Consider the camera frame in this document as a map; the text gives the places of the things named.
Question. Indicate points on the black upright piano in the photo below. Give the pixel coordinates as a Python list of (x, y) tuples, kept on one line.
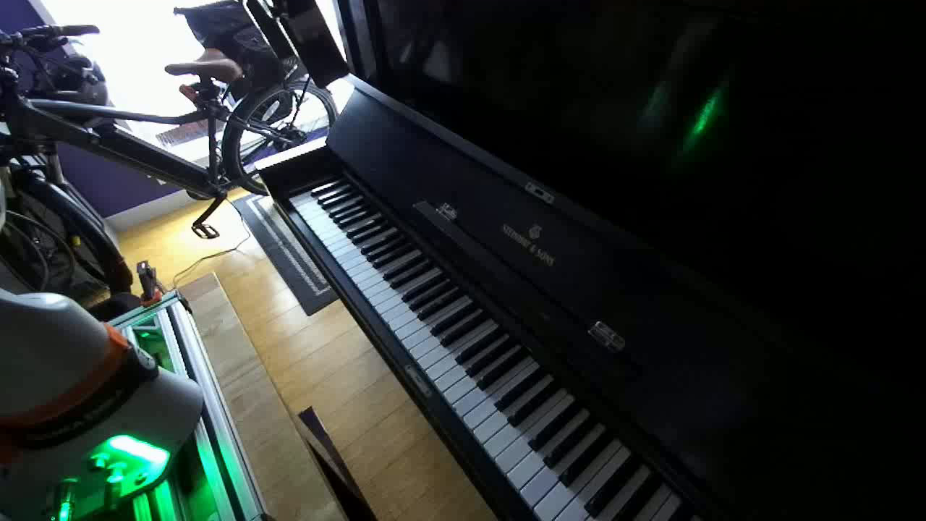
[(617, 240)]

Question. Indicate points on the dark grey floor mat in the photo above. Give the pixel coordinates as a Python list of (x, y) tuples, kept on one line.
[(290, 255)]

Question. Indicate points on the dark wooden plank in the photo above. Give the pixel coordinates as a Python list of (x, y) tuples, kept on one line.
[(332, 463)]

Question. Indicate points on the black flat panel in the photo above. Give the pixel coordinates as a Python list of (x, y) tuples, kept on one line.
[(310, 36)]

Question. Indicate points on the black bicycle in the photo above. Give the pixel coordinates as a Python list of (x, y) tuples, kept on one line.
[(115, 142)]

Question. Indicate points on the metal robot cart frame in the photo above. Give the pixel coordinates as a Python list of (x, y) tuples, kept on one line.
[(202, 386)]

